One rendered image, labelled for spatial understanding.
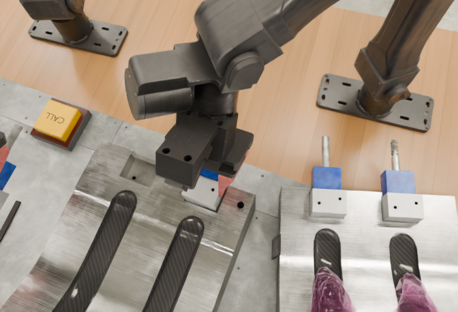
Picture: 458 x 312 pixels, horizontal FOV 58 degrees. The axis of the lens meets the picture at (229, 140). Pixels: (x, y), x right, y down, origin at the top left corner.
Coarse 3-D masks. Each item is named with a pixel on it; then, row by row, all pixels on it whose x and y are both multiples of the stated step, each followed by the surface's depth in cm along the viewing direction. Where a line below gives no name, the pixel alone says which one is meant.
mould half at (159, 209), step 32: (96, 160) 64; (96, 192) 62; (160, 192) 61; (64, 224) 60; (96, 224) 60; (160, 224) 59; (224, 224) 59; (64, 256) 59; (128, 256) 58; (160, 256) 58; (224, 256) 57; (32, 288) 56; (64, 288) 57; (128, 288) 57; (192, 288) 56; (224, 288) 62
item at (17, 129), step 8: (16, 128) 60; (8, 136) 60; (16, 136) 61; (8, 144) 60; (8, 168) 59; (0, 176) 58; (8, 176) 59; (0, 184) 58; (0, 192) 58; (0, 200) 59; (0, 208) 59
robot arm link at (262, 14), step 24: (216, 0) 40; (240, 0) 38; (264, 0) 37; (288, 0) 36; (312, 0) 37; (336, 0) 39; (216, 24) 39; (240, 24) 38; (264, 24) 37; (288, 24) 38; (216, 48) 39; (240, 48) 38; (264, 48) 40; (216, 72) 40
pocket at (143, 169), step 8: (128, 160) 64; (136, 160) 66; (144, 160) 65; (152, 160) 65; (128, 168) 65; (136, 168) 66; (144, 168) 65; (152, 168) 65; (128, 176) 65; (136, 176) 65; (144, 176) 65; (152, 176) 65; (144, 184) 64
